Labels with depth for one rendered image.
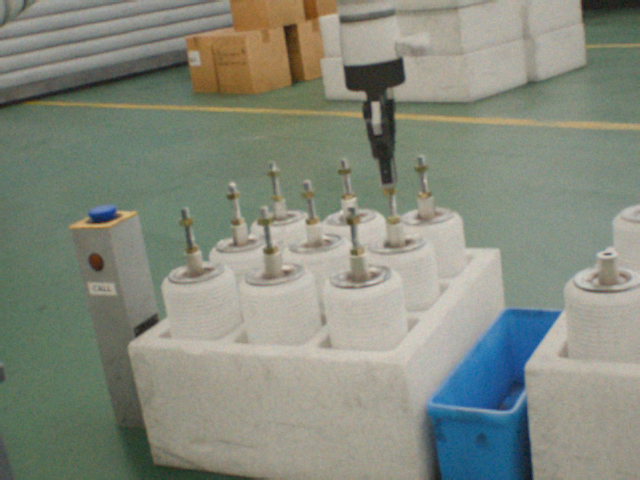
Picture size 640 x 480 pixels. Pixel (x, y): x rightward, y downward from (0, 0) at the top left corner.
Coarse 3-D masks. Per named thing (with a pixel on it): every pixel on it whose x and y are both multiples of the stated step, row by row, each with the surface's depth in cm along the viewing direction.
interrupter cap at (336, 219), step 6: (360, 210) 141; (366, 210) 141; (372, 210) 140; (330, 216) 140; (336, 216) 140; (342, 216) 140; (360, 216) 139; (366, 216) 138; (372, 216) 137; (330, 222) 137; (336, 222) 137; (342, 222) 137; (366, 222) 136
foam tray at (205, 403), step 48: (480, 288) 131; (144, 336) 125; (240, 336) 121; (432, 336) 114; (480, 336) 131; (144, 384) 124; (192, 384) 121; (240, 384) 117; (288, 384) 114; (336, 384) 111; (384, 384) 108; (432, 384) 114; (192, 432) 123; (240, 432) 120; (288, 432) 116; (336, 432) 113; (384, 432) 110; (432, 432) 114
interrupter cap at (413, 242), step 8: (376, 240) 126; (384, 240) 126; (408, 240) 125; (416, 240) 123; (424, 240) 123; (368, 248) 123; (376, 248) 123; (384, 248) 122; (392, 248) 122; (400, 248) 121; (408, 248) 121; (416, 248) 121
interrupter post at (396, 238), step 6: (402, 222) 123; (390, 228) 122; (396, 228) 122; (402, 228) 123; (390, 234) 122; (396, 234) 122; (402, 234) 123; (390, 240) 123; (396, 240) 122; (402, 240) 123; (390, 246) 123; (396, 246) 123; (402, 246) 123
